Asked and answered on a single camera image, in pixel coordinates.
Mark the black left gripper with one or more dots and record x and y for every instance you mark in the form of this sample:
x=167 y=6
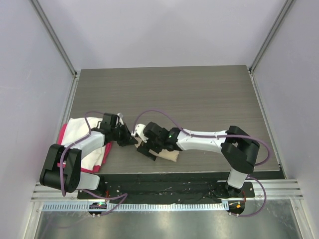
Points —
x=128 y=139

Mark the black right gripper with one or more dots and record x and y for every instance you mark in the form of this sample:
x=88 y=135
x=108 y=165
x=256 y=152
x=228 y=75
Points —
x=144 y=148

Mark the beige cloth napkin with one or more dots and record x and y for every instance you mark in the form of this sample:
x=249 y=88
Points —
x=164 y=154

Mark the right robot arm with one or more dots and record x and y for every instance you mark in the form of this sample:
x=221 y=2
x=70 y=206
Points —
x=239 y=150

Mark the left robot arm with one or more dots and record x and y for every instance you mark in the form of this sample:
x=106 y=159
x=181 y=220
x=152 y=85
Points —
x=62 y=166

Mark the pink folded cloth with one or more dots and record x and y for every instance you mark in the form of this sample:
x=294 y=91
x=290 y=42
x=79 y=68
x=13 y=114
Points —
x=96 y=160

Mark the white folded cloth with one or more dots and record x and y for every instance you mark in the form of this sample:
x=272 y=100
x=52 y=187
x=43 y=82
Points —
x=73 y=130

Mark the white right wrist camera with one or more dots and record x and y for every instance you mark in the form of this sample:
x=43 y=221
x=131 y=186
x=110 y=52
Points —
x=138 y=133

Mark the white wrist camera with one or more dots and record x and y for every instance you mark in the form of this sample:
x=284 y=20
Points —
x=119 y=121
x=138 y=133

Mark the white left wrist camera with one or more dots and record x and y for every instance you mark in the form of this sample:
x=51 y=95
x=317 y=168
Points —
x=119 y=121

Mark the white slotted cable duct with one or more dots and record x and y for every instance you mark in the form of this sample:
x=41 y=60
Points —
x=99 y=207

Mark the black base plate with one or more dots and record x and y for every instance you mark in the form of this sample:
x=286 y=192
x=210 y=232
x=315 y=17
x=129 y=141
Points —
x=171 y=188

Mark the aluminium frame post left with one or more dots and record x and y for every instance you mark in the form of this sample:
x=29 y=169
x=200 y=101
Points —
x=53 y=36

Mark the aluminium frame post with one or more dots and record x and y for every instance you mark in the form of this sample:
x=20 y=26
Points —
x=284 y=11
x=53 y=36

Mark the aluminium frame post right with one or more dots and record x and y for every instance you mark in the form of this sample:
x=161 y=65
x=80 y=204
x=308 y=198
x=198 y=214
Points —
x=284 y=11

